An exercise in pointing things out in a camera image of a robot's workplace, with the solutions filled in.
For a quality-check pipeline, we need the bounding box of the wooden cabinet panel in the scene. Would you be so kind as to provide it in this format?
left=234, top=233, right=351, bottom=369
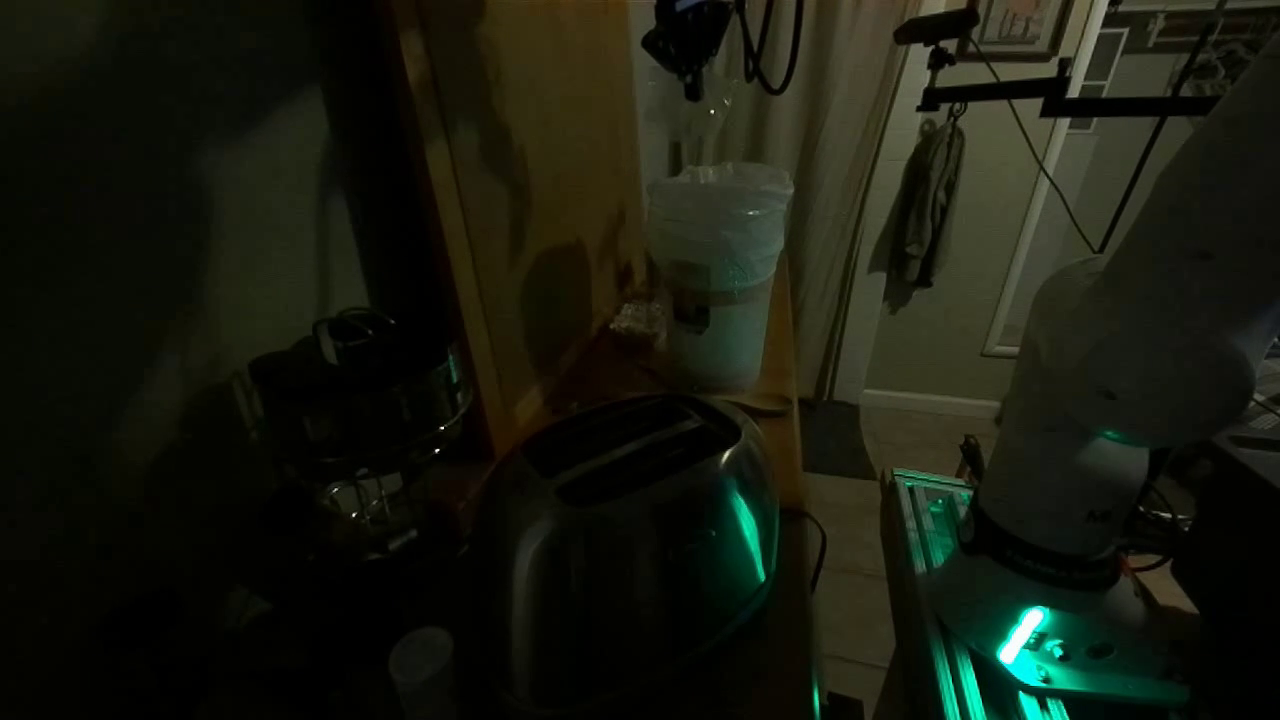
left=383, top=0, right=644, bottom=451

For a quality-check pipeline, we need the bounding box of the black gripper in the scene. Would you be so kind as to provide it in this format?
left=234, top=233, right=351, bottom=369
left=639, top=0, right=730, bottom=77

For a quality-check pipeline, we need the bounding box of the stainless steel toaster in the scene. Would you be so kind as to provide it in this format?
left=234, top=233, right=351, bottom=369
left=470, top=391, right=779, bottom=714

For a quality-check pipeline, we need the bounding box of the small white cup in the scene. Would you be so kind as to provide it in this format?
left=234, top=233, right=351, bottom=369
left=387, top=626, right=456, bottom=720

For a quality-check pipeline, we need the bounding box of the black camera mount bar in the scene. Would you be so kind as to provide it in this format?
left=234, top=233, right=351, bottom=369
left=890, top=9, right=1216, bottom=115

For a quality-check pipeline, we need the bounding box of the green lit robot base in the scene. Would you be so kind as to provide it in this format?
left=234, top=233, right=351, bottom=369
left=884, top=467, right=1193, bottom=720

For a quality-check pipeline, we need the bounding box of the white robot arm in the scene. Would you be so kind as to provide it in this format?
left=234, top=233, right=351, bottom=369
left=970, top=43, right=1280, bottom=564

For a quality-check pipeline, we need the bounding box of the black coffee machine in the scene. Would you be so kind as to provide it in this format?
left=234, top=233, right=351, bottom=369
left=248, top=307, right=475, bottom=558

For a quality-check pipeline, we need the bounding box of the hanging grey cloth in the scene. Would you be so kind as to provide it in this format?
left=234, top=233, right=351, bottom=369
left=876, top=118, right=964, bottom=313

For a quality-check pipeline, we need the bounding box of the clear plastic wrapper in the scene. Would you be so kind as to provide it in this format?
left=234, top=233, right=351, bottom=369
left=673, top=86, right=734, bottom=167

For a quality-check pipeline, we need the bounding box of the framed wall picture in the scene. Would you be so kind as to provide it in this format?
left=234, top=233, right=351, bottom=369
left=975, top=0, right=1073, bottom=61

